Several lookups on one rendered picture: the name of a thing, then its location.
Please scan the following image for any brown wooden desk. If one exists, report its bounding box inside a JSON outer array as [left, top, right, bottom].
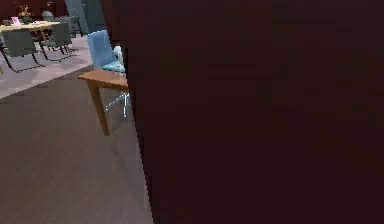
[[78, 68, 130, 137]]

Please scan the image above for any white round object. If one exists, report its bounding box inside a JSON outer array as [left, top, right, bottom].
[[112, 45, 124, 65]]

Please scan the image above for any blue office chair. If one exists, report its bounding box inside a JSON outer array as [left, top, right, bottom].
[[86, 29, 131, 121]]

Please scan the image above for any grey blue door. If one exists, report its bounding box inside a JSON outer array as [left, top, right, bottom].
[[64, 0, 107, 36]]

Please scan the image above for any pale wooden dining table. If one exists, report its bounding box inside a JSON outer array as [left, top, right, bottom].
[[0, 20, 62, 76]]

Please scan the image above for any dark green plant pot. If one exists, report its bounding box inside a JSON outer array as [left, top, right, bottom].
[[18, 4, 34, 25]]

